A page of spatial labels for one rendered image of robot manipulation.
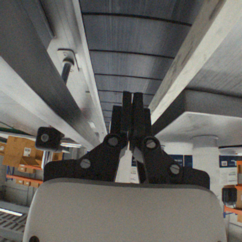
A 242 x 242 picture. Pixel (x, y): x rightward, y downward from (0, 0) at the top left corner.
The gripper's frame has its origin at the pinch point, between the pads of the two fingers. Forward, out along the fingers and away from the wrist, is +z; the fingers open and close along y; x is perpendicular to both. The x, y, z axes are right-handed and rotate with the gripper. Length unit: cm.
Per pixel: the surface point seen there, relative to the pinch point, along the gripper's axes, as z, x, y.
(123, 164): 3.1, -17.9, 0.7
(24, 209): -28, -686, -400
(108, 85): 7.8, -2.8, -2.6
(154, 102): 5.0, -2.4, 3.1
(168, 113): 15.8, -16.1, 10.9
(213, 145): 12.7, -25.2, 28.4
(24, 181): 100, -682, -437
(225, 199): 0, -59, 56
